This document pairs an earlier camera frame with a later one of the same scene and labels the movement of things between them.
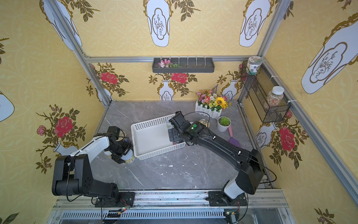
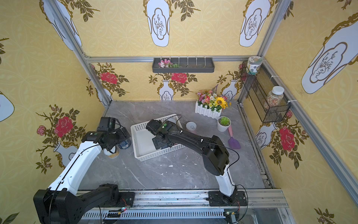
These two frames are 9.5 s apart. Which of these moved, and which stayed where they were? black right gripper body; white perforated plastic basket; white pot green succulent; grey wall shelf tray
Moved: black right gripper body
Stayed: white pot green succulent; grey wall shelf tray; white perforated plastic basket
